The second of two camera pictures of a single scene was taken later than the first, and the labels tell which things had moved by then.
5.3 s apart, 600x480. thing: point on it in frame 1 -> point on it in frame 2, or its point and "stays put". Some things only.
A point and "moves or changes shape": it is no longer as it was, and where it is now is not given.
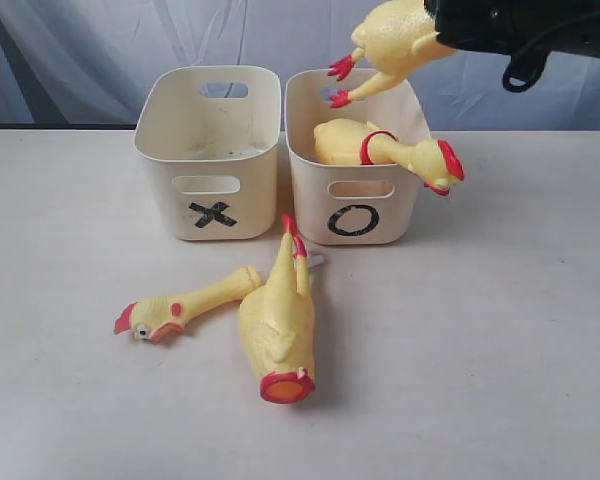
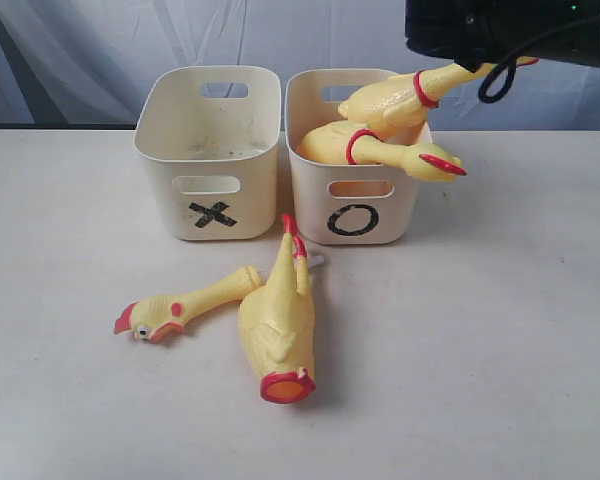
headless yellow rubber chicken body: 276,324 stays put
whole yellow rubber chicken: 391,36 -> 404,102
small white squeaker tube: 315,260 stays put
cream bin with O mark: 352,203 stays put
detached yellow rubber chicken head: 152,316 stays put
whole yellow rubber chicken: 343,141 moves or changes shape
